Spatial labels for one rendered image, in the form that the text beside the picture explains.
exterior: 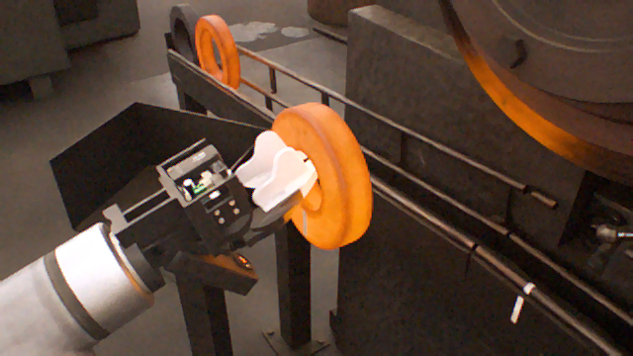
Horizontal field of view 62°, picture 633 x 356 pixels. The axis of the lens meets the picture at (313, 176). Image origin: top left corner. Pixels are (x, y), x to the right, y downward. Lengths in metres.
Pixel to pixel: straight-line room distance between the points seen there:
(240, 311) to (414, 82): 0.92
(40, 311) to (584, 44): 0.45
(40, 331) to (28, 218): 1.55
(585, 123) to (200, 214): 0.33
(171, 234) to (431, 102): 0.44
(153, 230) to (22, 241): 1.47
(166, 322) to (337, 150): 1.11
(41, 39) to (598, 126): 2.49
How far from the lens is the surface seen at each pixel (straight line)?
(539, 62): 0.41
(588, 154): 0.52
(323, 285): 1.56
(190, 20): 1.38
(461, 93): 0.73
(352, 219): 0.50
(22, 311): 0.48
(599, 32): 0.40
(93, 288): 0.47
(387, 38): 0.82
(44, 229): 1.95
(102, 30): 3.32
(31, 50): 2.73
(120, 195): 0.97
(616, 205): 0.69
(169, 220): 0.47
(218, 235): 0.48
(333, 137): 0.49
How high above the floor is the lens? 1.15
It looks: 36 degrees down
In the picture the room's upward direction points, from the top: straight up
